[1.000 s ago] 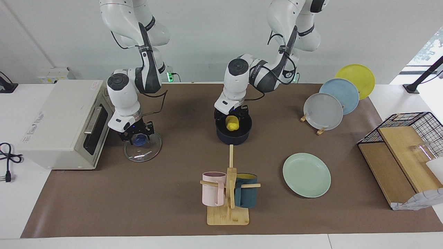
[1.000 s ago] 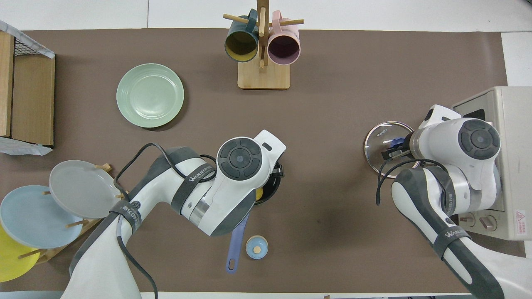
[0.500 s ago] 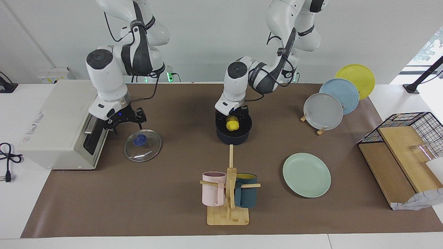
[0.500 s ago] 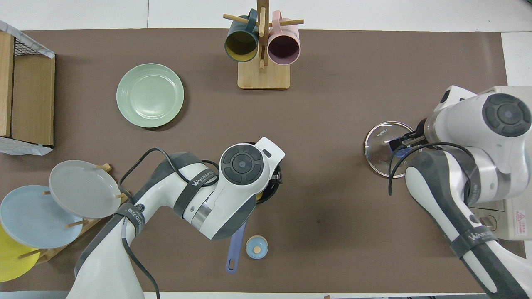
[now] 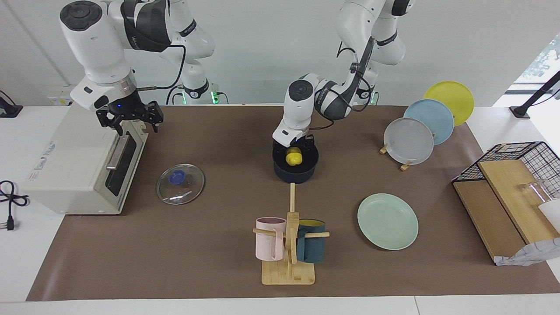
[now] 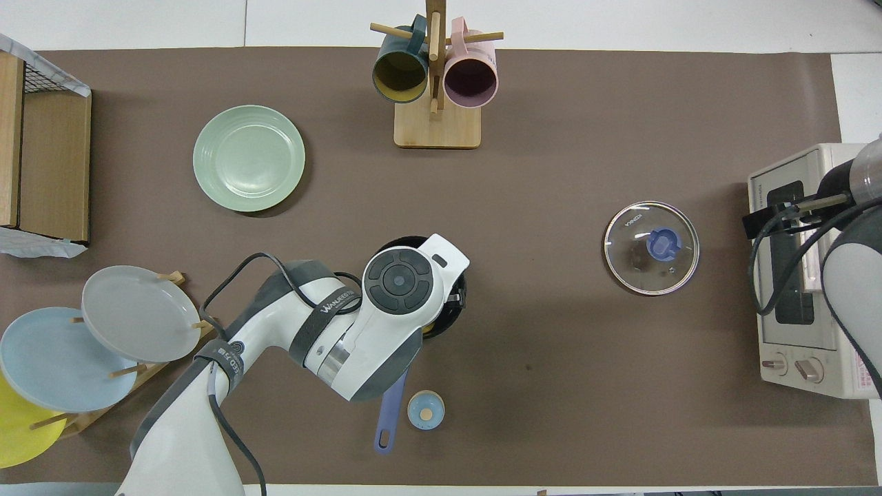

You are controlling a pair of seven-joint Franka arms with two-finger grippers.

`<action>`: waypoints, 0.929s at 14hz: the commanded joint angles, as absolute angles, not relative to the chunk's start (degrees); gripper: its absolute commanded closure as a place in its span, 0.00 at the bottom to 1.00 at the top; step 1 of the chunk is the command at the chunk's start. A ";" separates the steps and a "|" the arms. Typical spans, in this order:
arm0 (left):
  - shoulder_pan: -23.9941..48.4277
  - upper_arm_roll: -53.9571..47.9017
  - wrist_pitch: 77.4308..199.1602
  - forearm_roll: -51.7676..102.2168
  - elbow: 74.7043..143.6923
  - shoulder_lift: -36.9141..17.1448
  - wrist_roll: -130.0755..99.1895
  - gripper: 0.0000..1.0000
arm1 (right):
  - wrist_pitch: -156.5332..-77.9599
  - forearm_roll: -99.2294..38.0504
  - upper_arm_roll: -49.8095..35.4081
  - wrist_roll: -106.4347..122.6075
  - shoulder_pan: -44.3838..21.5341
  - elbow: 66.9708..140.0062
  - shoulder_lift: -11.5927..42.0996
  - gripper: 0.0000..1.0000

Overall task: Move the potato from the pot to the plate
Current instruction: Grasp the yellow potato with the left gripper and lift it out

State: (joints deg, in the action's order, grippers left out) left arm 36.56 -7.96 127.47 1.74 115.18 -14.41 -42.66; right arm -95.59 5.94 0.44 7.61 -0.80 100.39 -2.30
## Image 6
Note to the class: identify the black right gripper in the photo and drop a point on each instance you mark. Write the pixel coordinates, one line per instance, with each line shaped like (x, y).
(841, 182)

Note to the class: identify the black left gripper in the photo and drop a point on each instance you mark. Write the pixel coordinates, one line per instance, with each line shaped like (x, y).
(455, 301)

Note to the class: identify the yellow potato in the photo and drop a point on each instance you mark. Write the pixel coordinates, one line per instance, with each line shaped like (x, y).
(428, 328)

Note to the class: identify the glass lid blue knob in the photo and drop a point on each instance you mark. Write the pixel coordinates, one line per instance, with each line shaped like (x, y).
(651, 248)

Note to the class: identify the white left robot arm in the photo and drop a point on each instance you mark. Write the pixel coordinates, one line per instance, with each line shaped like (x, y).
(344, 337)

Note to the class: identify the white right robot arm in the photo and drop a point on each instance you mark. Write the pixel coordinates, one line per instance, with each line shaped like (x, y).
(861, 275)

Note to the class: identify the light green plate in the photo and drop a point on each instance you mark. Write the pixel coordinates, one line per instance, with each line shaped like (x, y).
(248, 158)

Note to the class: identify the grey plate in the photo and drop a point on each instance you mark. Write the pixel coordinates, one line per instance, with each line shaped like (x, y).
(138, 313)

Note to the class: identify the light blue plate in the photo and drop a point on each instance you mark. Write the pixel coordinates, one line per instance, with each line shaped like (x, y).
(55, 365)

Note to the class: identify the yellow plate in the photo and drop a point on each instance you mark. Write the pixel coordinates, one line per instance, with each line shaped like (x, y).
(21, 434)

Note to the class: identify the dark blue saucepan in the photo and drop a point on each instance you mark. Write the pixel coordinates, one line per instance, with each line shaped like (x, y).
(389, 420)

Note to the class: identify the beige toaster oven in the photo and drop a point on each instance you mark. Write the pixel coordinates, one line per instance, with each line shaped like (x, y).
(792, 351)

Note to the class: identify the brown paper table mat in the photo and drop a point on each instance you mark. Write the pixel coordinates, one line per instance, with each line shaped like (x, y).
(551, 172)

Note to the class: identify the wooden mug tree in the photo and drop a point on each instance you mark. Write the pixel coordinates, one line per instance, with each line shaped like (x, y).
(437, 127)

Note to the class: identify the pink mug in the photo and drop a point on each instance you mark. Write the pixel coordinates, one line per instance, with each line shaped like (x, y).
(470, 79)

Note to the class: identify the dark teal mug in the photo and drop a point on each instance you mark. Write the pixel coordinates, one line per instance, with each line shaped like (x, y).
(400, 76)

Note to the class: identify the wooden dish rack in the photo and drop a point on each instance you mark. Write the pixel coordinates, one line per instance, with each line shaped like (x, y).
(79, 421)

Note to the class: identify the white crumpled sheet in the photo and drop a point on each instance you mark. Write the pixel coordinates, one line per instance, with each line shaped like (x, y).
(41, 246)

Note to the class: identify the wooden box with mesh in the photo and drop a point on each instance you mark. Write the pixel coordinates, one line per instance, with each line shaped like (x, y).
(55, 165)

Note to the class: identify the grey checked cloth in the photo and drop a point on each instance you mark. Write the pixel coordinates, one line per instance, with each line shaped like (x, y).
(55, 76)

